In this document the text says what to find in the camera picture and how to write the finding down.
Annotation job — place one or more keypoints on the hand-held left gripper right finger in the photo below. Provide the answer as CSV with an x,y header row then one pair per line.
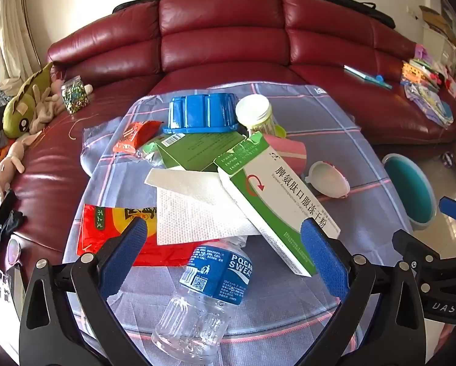
x,y
323,259

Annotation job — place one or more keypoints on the red and yellow snack packet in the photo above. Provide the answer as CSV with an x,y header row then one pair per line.
x,y
98,228

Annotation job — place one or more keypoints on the cream curtain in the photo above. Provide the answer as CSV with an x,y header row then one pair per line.
x,y
11,38

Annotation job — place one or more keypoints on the jar of colourful beads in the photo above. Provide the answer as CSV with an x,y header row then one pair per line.
x,y
75,97

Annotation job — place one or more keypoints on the pink printed paper box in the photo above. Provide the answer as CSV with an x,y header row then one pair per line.
x,y
289,152

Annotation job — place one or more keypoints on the blue plastic tray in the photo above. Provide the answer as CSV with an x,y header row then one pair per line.
x,y
197,112

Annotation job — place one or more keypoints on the grey plaid cloth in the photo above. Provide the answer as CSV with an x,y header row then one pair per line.
x,y
327,137

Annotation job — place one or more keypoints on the green plush toy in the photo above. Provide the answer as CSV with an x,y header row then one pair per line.
x,y
22,103

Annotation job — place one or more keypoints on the green cup with white lid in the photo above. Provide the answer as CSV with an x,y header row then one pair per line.
x,y
252,108

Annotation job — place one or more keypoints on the thin teal book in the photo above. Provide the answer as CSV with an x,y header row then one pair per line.
x,y
365,75

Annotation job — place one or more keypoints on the green and white wrapper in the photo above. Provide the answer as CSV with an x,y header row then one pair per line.
x,y
150,151

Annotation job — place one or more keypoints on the white and green medicine box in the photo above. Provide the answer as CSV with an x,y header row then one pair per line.
x,y
285,198

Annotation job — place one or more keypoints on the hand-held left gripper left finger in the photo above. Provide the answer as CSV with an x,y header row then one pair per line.
x,y
125,259

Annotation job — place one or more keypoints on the cardboard box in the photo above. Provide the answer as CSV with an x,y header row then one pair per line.
x,y
435,23

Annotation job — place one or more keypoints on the yellow-green plastic lid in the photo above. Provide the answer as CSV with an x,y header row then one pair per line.
x,y
280,131

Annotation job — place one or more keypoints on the orange snack wrapper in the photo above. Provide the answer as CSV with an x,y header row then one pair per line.
x,y
134,135

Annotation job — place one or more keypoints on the white paper napkin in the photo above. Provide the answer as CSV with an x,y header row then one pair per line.
x,y
190,213

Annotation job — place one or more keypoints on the flat green carton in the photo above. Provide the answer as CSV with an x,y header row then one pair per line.
x,y
201,148

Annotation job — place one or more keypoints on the white plastic dome lid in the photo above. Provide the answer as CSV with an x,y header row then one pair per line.
x,y
327,181

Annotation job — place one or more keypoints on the grey and teal bin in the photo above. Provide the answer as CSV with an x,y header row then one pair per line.
x,y
407,186

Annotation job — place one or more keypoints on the dark cloth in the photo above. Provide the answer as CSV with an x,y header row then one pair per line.
x,y
7,217

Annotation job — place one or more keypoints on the clear plastic bottle blue label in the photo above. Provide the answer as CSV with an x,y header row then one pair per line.
x,y
212,274

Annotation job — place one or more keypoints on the red leather sofa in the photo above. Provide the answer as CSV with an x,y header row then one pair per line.
x,y
220,26

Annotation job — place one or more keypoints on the black bag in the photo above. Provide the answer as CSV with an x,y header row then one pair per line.
x,y
350,3

